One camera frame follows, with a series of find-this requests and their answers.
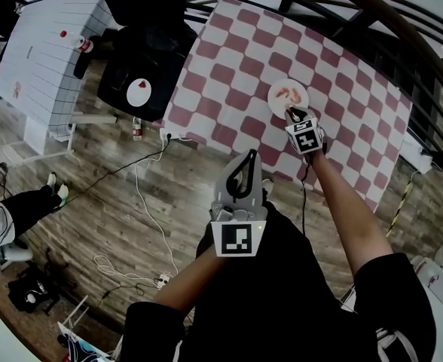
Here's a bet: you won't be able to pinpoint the white floor cable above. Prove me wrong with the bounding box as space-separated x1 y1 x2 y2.
93 137 180 290

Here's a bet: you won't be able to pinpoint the person's black clothing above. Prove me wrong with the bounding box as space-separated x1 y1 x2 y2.
118 198 438 362

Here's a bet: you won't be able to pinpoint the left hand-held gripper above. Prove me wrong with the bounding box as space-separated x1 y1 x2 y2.
209 149 270 258

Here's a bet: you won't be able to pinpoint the yellow black striped pole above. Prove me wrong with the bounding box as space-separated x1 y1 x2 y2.
385 173 414 238

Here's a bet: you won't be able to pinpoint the white stool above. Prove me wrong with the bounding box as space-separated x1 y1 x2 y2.
0 239 35 272

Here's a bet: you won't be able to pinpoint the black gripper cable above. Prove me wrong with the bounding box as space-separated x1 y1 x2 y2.
299 152 314 237

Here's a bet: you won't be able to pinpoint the white wire rack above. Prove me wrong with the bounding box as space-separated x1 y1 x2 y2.
60 294 90 328

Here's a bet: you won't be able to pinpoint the black chair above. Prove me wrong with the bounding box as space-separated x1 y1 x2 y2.
72 23 199 123

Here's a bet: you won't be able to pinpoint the white power strip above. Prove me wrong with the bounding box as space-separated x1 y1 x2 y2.
155 272 174 289

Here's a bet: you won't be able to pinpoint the clear bottle red label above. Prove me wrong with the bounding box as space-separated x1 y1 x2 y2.
131 116 144 142

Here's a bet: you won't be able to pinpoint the white boxes with red print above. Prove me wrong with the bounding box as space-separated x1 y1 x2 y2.
408 245 443 318

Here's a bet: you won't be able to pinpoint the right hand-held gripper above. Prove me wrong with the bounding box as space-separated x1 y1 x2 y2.
283 104 328 156

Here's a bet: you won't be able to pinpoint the white round plate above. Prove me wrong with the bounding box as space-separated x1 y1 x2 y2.
267 78 310 121

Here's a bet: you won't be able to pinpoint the white grid tablecloth table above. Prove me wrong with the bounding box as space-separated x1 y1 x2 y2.
0 0 118 154

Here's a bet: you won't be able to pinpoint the person's left forearm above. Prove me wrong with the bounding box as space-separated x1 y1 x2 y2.
152 253 228 313

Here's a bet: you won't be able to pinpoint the black bag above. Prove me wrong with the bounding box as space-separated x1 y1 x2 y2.
7 264 63 315

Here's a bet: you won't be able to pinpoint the red white checkered tablecloth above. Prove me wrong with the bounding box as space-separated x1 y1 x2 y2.
162 0 414 213

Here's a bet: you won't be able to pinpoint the colourful patterned bag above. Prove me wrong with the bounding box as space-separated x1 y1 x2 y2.
57 321 116 362

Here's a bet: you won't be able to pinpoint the black floor cable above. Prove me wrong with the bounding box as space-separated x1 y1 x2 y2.
51 136 172 210

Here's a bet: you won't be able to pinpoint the red label plastic bottle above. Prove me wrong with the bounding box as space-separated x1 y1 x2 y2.
75 37 95 54

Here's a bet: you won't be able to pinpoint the person's right forearm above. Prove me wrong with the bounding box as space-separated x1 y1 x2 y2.
310 149 395 278

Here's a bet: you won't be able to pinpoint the small white plate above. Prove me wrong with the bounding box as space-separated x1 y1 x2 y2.
126 78 153 108

